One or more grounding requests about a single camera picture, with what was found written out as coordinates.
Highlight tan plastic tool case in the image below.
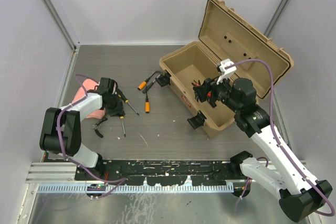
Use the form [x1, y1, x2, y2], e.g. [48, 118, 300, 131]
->
[156, 0, 293, 138]

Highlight yellow black screwdriver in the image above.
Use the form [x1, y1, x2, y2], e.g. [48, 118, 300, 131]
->
[117, 89, 139, 116]
[120, 115, 126, 137]

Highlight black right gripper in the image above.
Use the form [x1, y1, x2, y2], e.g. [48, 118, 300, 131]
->
[193, 71, 241, 113]

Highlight orange short screwdriver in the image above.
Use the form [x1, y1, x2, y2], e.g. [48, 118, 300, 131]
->
[138, 71, 161, 91]

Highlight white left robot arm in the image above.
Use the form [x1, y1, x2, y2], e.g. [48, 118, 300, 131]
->
[39, 78, 121, 180]

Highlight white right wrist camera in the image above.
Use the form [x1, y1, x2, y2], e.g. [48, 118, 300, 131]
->
[216, 59, 237, 84]

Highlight black handled pliers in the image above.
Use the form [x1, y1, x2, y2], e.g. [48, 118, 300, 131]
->
[93, 118, 108, 138]

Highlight orange stubby screwdriver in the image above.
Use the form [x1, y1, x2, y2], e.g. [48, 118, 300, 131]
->
[145, 95, 150, 113]

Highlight aluminium frame rail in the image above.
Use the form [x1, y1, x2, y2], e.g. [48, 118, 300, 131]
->
[25, 162, 79, 184]

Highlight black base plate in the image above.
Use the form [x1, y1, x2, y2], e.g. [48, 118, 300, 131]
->
[89, 159, 246, 186]

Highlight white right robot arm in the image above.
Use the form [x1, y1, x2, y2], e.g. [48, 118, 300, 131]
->
[193, 78, 332, 222]

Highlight pink folded cloth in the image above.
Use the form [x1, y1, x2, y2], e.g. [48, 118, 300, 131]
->
[71, 78, 106, 120]

